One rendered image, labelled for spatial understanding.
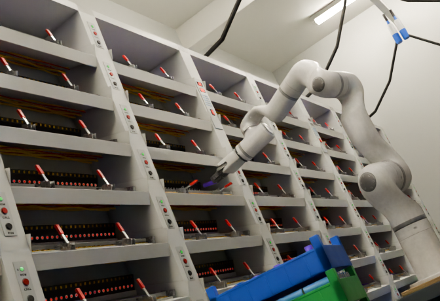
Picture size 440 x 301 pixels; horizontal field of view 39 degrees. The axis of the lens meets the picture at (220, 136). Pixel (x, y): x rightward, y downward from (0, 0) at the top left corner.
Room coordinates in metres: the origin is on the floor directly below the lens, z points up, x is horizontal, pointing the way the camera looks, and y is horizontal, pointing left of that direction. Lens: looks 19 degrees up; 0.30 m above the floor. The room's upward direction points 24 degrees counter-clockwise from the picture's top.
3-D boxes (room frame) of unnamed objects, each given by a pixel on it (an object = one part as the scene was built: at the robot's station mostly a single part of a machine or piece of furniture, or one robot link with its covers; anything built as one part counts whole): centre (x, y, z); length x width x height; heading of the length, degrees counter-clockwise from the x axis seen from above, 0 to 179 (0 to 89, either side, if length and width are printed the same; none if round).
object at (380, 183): (2.14, -0.45, 0.60); 0.19 x 0.12 x 0.24; 138
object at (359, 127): (2.19, -0.49, 0.85); 0.16 x 0.12 x 0.50; 138
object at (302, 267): (1.53, 0.01, 0.44); 0.30 x 0.20 x 0.08; 72
